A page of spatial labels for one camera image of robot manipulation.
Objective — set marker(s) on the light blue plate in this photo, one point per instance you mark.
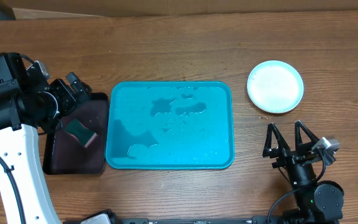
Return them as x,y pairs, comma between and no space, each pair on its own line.
275,87

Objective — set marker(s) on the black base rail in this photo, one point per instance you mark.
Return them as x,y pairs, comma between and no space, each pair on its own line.
253,220

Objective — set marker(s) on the black rectangular water tray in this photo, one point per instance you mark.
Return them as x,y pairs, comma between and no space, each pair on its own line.
64,155

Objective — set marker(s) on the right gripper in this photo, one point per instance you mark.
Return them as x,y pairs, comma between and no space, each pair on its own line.
301,154

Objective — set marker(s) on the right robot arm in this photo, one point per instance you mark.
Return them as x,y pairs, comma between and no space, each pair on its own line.
311,199

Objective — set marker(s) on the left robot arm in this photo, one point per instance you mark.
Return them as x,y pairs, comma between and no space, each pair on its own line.
23,187

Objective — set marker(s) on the green and pink sponge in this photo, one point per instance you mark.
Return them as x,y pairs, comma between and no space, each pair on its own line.
80,132

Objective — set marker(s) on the cardboard box at back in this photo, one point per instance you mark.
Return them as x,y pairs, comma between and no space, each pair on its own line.
180,7

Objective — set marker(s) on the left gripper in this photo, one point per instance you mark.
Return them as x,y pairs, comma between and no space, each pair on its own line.
83,91

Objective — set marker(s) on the teal plastic serving tray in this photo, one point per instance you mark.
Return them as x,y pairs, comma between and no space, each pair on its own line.
170,125

